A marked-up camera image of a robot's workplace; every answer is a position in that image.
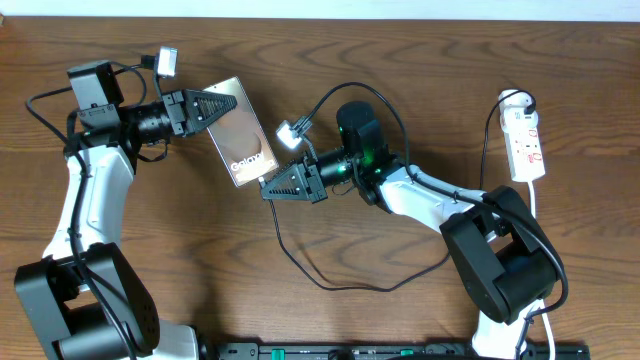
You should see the black USB charging cable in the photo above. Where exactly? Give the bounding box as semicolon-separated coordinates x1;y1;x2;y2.
257;90;538;293

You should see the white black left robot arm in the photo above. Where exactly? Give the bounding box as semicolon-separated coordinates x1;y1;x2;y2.
14;60;238;359

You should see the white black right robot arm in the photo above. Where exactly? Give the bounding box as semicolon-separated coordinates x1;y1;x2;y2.
260;101;568;359

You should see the white USB charger plug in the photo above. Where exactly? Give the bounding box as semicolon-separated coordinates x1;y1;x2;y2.
498;89;539;132

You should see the white power strip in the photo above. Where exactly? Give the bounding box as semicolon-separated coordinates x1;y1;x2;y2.
500;108;546;182

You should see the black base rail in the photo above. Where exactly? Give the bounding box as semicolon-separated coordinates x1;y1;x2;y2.
214;341;591;360

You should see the white power strip cord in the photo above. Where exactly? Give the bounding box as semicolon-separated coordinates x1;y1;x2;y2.
527;180;557;360

